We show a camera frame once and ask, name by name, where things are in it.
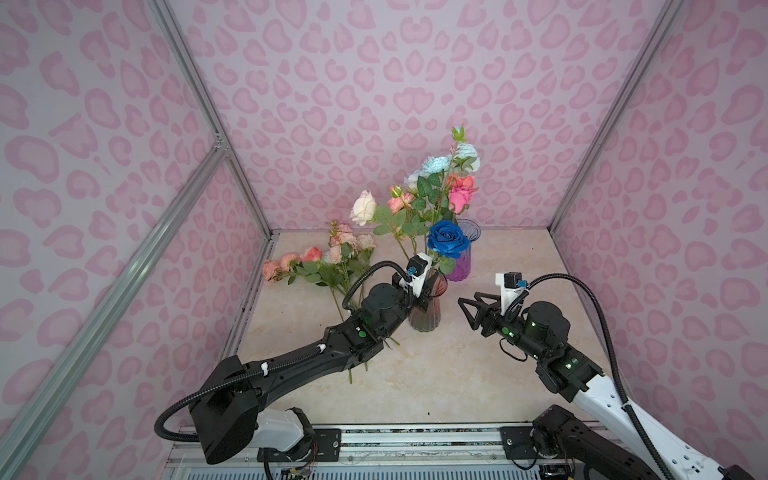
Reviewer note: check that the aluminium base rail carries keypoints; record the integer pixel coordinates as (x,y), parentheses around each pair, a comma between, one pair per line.
(398,451)

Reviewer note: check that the purple glass vase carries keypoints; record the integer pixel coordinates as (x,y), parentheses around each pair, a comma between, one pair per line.
(463,266)

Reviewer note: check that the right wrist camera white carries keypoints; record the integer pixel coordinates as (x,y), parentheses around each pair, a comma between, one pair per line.
(509,289)

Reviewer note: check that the diagonal aluminium frame bar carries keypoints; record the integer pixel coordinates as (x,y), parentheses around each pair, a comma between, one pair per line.
(39,413)

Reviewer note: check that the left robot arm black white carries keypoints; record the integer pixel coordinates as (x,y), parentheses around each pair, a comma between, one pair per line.
(236,410)

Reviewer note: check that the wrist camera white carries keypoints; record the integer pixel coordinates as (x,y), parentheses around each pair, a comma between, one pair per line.
(509,289)
(417,268)

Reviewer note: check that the red pink rose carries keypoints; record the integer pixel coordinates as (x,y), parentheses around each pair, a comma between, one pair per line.
(454,181)

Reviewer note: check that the dark blue rose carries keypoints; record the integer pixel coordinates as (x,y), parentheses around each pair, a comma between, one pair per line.
(446,242)

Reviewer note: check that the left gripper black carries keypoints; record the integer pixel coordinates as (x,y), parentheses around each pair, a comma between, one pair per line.
(425,293)

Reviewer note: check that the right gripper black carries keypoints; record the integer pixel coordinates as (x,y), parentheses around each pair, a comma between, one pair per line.
(493,315)

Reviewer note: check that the peach spray rose stem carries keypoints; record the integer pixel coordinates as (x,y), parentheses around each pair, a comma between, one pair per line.
(348,257)

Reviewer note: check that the small magenta rose bud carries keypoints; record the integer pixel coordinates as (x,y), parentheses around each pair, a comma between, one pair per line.
(459,199)

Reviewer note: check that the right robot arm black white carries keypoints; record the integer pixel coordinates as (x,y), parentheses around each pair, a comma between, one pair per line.
(644,448)

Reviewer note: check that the cream white rose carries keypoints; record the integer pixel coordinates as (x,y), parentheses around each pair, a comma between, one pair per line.
(366,211)

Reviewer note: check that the pale blue white rose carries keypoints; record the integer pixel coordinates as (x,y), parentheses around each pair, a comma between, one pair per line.
(410,183)

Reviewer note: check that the pink spray rose stem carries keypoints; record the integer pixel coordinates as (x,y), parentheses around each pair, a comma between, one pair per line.
(399,201)

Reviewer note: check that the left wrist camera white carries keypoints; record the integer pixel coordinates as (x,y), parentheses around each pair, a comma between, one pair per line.
(417,268)

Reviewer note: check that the red grey glass vase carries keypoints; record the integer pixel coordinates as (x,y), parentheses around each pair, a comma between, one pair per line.
(426,314)

